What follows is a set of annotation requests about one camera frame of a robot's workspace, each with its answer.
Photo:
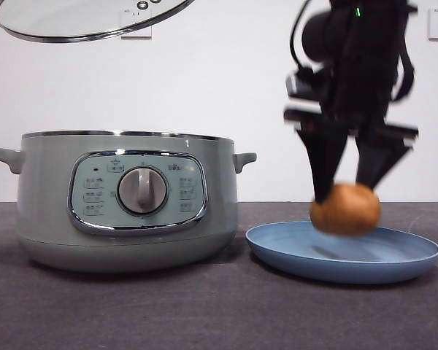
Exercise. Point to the blue plate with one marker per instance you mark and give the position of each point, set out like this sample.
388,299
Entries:
314,262

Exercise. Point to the pale green electric steamer pot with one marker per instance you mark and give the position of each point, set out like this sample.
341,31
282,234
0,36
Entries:
44,204

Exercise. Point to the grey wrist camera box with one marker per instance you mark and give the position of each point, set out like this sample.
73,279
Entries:
306,87

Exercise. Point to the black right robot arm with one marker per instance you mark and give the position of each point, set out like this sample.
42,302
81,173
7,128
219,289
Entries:
365,54

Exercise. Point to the brown potato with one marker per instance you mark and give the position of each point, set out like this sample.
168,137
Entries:
346,211

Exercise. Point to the glass lid with green knob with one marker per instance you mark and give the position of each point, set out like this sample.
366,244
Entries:
76,18

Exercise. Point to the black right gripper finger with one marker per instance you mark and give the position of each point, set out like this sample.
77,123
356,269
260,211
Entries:
377,160
323,164

